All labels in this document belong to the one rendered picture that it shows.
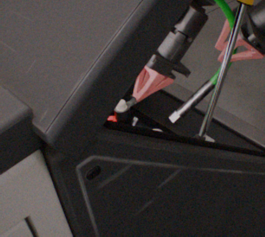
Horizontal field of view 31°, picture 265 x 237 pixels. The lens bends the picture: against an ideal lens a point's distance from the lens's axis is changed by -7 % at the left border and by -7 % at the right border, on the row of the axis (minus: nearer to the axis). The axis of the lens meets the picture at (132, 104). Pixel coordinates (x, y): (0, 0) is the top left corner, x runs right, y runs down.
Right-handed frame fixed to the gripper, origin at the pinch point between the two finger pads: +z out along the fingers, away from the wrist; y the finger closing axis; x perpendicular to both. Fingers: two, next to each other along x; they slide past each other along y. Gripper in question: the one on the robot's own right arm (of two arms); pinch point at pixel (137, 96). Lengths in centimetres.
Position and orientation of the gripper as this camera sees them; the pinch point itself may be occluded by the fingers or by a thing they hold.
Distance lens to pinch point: 92.2
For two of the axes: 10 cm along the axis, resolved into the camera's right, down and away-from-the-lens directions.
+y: -7.0, -2.5, -6.7
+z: -5.4, 8.0, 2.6
